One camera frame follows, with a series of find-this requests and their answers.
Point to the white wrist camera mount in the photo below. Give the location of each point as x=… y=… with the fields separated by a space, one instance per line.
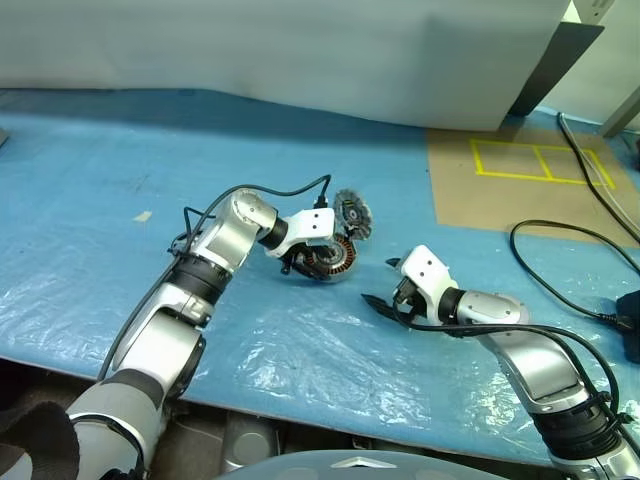
x=310 y=225
x=425 y=267

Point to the white plastic box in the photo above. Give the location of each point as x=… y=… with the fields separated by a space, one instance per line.
x=592 y=10

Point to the white backdrop board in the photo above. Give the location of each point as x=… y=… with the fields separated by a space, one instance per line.
x=300 y=50

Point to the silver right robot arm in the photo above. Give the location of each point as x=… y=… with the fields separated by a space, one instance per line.
x=540 y=360

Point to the brown cardboard sheet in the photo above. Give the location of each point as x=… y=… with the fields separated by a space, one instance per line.
x=475 y=200

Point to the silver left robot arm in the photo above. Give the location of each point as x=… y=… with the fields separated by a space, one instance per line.
x=150 y=330

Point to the round copper-wound motor housing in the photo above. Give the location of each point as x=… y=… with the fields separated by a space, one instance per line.
x=337 y=257

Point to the grey round base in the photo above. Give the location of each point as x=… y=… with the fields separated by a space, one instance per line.
x=247 y=442

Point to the yellow tape rectangle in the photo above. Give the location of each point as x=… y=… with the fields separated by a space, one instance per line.
x=476 y=159

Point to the black power adapter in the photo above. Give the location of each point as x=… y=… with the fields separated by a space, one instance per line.
x=630 y=320

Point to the aluminium profile post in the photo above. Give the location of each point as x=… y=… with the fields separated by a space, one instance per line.
x=622 y=115

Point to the blue plastic table sheet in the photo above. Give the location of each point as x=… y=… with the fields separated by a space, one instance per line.
x=300 y=350

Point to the small beige tape scrap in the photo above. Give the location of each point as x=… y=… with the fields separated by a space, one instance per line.
x=143 y=216

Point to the grey spoked rotor disc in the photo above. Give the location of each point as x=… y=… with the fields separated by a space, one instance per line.
x=352 y=212

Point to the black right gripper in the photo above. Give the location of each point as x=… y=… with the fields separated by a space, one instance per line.
x=407 y=299

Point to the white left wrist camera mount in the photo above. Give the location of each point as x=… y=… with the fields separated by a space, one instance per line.
x=310 y=225

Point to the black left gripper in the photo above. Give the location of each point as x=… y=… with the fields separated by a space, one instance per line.
x=299 y=260

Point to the dark grey board stand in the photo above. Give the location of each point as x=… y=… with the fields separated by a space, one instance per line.
x=555 y=65

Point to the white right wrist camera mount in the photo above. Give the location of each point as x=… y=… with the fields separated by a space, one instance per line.
x=425 y=267

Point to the grey robot torso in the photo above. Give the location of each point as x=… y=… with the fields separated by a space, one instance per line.
x=350 y=467

